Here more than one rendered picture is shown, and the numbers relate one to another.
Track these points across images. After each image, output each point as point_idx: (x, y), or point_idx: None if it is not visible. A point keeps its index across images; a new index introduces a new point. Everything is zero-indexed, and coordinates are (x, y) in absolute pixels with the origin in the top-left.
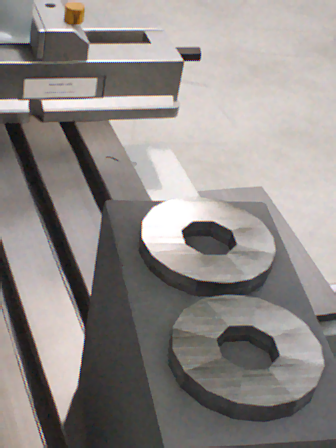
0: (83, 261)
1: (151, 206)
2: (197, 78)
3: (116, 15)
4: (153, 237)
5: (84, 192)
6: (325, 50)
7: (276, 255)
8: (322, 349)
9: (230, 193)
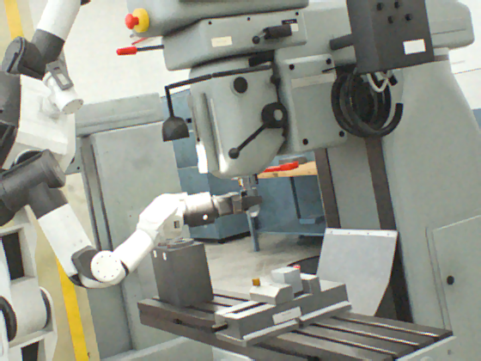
0: (226, 308)
1: (193, 244)
2: None
3: (252, 312)
4: (190, 238)
5: None
6: None
7: (166, 248)
8: (156, 247)
9: None
